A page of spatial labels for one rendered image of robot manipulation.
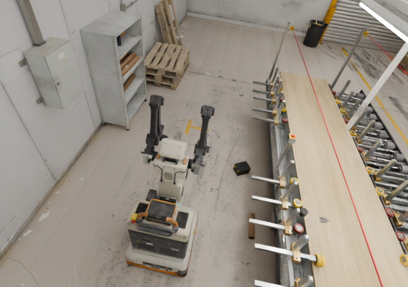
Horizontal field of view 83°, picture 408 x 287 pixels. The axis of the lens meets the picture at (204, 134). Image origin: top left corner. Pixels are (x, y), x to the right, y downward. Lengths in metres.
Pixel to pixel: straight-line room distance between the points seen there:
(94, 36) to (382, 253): 3.67
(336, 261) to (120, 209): 2.30
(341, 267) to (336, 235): 0.25
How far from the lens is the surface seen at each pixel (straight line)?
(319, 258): 2.14
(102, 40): 3.32
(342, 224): 2.51
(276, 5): 9.29
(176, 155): 1.87
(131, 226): 2.16
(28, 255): 3.23
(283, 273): 2.29
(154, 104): 1.88
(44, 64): 2.67
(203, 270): 2.86
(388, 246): 2.66
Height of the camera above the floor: 2.73
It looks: 43 degrees down
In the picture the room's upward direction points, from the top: 9 degrees clockwise
